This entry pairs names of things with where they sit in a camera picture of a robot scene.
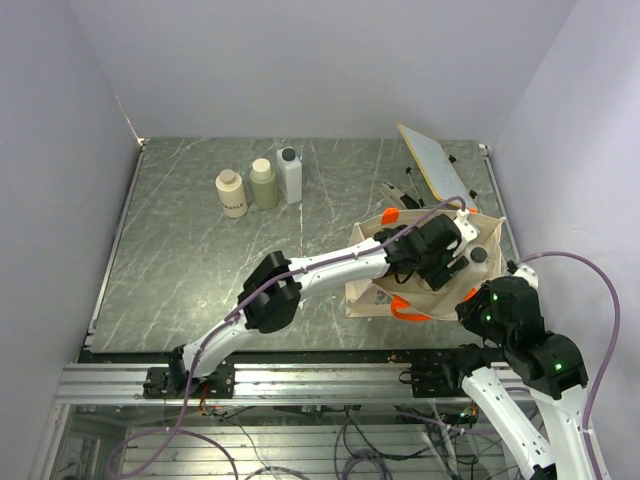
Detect white bottle grey cap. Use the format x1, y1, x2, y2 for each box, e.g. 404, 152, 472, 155
462, 244, 492, 283
276, 147, 303, 204

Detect beige canvas tote bag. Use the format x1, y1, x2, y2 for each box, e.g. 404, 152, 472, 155
345, 209, 505, 323

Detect beige cap bottle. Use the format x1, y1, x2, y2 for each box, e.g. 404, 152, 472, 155
250, 158, 278, 210

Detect beige round lid bottle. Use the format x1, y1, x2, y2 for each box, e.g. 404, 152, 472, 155
216, 169, 248, 218

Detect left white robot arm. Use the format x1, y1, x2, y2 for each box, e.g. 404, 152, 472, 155
168, 209, 479, 397

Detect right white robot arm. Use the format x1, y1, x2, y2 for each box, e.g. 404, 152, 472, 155
440, 275, 609, 479

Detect small grey black device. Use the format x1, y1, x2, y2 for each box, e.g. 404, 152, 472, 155
380, 181, 420, 210

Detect white board wooden edge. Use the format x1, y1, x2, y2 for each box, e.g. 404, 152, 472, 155
397, 123, 478, 213

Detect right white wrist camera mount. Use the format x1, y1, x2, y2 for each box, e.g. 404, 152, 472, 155
506, 260, 539, 289

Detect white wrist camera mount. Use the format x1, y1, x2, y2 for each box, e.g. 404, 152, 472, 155
506, 260, 539, 289
453, 209, 479, 247

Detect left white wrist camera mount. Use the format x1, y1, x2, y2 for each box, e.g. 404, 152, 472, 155
453, 209, 479, 247

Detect aluminium rail frame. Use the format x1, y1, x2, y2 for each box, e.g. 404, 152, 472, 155
29, 139, 596, 480

